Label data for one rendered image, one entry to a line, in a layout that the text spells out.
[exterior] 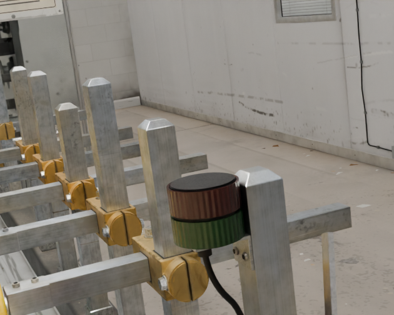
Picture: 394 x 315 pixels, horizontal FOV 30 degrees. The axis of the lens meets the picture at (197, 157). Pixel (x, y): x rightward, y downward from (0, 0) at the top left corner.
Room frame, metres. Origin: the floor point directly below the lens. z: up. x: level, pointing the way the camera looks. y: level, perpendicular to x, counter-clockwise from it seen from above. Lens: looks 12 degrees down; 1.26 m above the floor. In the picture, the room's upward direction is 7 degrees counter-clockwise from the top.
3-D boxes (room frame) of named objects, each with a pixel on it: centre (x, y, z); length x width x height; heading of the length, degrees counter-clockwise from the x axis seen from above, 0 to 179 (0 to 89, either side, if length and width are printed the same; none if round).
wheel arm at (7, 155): (1.83, 0.33, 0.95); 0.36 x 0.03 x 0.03; 111
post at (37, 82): (1.53, 0.31, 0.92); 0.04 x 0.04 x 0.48; 21
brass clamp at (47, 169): (1.55, 0.32, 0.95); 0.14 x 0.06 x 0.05; 21
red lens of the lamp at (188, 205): (0.58, 0.00, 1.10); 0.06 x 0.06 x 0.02
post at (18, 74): (1.77, 0.40, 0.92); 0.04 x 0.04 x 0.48; 21
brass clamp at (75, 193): (1.32, 0.23, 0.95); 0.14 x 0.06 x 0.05; 21
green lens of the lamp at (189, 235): (0.58, 0.00, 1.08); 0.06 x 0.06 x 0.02
